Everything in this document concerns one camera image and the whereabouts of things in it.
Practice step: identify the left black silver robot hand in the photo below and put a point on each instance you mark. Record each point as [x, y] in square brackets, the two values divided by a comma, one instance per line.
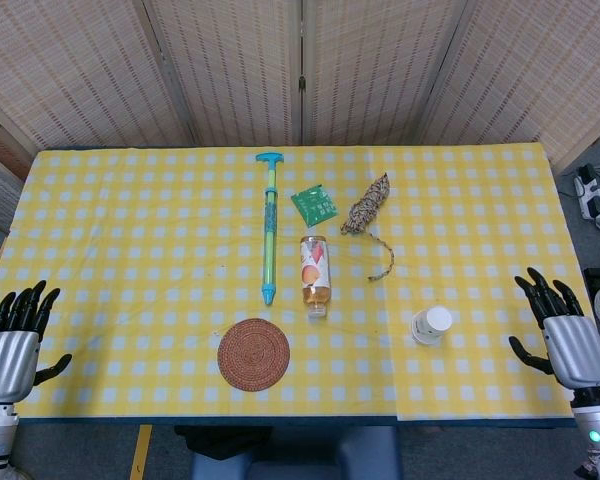
[7, 360]

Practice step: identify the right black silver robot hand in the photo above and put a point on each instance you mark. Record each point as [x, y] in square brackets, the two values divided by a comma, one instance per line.
[577, 350]

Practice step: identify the white paper cup flower print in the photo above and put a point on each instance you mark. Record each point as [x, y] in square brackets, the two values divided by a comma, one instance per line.
[432, 322]

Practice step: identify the white paper cup fern print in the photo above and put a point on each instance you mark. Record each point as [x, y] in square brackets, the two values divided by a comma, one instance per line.
[426, 342]

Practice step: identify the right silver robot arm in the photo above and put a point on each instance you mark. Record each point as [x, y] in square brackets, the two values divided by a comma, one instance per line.
[597, 430]

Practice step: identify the yellow white checkered tablecloth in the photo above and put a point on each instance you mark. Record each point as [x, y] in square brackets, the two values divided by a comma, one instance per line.
[130, 250]
[480, 240]

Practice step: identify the white power strip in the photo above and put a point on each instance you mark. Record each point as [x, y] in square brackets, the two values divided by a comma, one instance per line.
[591, 195]

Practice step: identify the woven folding screen panel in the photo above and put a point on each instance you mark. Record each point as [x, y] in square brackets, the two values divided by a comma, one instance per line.
[0, 170]
[375, 65]
[230, 65]
[80, 65]
[530, 70]

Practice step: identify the round brown woven coaster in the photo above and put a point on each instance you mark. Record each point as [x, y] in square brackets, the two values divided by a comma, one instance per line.
[253, 355]

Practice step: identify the plastic bottle of amber drink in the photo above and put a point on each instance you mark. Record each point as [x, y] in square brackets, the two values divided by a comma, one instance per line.
[315, 275]

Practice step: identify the blue green water pump toy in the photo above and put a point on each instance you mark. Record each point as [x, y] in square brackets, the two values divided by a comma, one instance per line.
[270, 225]

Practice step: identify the green foil packet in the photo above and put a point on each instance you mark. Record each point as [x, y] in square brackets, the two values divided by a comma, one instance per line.
[315, 205]

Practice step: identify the metal screen hinge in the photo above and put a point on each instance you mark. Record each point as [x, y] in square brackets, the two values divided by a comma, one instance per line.
[302, 83]

